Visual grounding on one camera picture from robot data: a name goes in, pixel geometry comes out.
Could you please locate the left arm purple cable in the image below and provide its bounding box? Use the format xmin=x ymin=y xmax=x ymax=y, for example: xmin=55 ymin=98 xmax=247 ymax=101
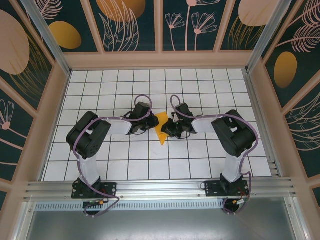
xmin=73 ymin=94 xmax=154 ymax=219

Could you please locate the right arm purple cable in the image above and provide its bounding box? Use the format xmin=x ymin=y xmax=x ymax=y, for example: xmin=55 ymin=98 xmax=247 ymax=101
xmin=170 ymin=94 xmax=259 ymax=216

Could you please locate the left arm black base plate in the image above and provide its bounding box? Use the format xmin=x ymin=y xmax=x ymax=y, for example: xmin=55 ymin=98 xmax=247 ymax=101
xmin=71 ymin=181 xmax=118 ymax=200

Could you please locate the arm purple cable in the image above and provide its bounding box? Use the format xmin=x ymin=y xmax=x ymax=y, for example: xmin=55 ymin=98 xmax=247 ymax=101
xmin=170 ymin=94 xmax=259 ymax=216
xmin=73 ymin=94 xmax=154 ymax=219

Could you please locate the orange cloth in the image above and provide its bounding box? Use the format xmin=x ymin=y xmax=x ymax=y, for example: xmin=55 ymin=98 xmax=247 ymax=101
xmin=154 ymin=111 xmax=170 ymax=146

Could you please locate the slotted grey cable duct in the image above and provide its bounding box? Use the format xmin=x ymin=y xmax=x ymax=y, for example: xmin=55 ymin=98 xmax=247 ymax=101
xmin=34 ymin=201 xmax=226 ymax=211

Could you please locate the aluminium side rail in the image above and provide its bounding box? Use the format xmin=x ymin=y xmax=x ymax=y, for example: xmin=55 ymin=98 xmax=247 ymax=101
xmin=243 ymin=69 xmax=283 ymax=178

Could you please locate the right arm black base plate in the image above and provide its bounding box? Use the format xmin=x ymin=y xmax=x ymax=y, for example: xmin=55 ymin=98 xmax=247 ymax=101
xmin=204 ymin=179 xmax=250 ymax=197

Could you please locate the aluminium corner post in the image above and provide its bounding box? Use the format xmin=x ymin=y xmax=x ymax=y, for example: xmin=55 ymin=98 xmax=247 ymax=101
xmin=21 ymin=0 xmax=72 ymax=76
xmin=246 ymin=0 xmax=298 ymax=73

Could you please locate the long aluminium mounting rail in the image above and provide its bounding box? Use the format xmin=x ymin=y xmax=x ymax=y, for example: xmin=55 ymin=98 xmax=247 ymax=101
xmin=23 ymin=177 xmax=297 ymax=201

